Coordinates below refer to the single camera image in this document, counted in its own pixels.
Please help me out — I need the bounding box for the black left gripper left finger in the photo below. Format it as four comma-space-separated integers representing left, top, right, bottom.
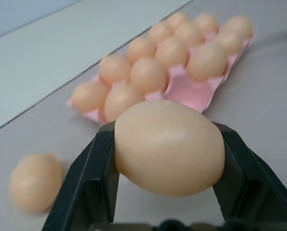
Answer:
41, 121, 120, 231

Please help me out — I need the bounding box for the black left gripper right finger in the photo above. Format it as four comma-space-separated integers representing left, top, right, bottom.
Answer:
212, 121, 287, 231

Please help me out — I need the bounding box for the beige plastic egg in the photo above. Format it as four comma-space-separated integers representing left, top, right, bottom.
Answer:
166, 12, 189, 27
212, 31, 245, 55
187, 44, 227, 82
222, 15, 253, 39
114, 100, 225, 197
99, 54, 132, 86
103, 84, 145, 123
10, 153, 65, 213
147, 22, 174, 44
195, 13, 219, 34
126, 37, 158, 64
71, 81, 110, 113
174, 22, 205, 46
130, 57, 169, 94
154, 37, 189, 67

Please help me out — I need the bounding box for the pink egg tray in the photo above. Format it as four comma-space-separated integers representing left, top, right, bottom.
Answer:
66, 25, 256, 125

